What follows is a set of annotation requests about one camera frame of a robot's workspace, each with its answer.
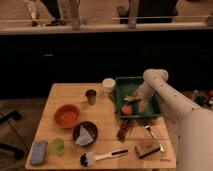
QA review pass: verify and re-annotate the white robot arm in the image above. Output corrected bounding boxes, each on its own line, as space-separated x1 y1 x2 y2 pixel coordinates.
136 69 213 171

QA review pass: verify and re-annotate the dark brown bowl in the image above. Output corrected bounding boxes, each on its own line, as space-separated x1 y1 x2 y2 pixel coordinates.
73 121 98 147

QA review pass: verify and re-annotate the red bowl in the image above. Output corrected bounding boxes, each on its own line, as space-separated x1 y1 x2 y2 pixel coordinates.
54 104 80 129

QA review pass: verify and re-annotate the red tomato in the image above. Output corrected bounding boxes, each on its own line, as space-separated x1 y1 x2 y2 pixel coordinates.
121 105 133 116

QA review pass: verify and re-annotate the green plastic tray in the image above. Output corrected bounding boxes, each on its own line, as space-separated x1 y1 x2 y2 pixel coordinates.
115 76 162 120

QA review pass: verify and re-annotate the silver fork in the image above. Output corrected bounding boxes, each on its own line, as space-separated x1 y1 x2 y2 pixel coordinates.
145 125 165 153

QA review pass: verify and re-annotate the brown grape bunch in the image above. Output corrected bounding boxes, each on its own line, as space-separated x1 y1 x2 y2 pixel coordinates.
116 120 135 142

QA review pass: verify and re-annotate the white paper cup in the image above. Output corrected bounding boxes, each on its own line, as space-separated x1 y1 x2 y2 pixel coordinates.
102 78 115 93

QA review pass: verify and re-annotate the wooden block eraser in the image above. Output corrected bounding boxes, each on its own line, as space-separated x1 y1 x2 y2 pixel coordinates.
135 140 160 159

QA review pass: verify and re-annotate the grey metal cup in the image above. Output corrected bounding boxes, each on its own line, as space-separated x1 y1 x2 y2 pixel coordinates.
85 89 97 105

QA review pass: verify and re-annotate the white crumpled napkin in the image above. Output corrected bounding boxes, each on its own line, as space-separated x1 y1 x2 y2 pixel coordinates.
75 126 94 146

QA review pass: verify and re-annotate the green plastic cup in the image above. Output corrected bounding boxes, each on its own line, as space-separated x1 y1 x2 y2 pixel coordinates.
49 138 65 156

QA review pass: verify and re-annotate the blue sponge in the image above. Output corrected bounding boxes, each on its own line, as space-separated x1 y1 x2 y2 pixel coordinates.
30 141 48 166

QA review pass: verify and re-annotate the black chair base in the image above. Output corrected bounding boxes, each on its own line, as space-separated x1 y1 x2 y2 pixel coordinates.
0 110 26 160

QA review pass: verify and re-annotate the white handled dish brush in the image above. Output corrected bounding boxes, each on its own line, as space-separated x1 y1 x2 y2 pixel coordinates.
80 149 128 167

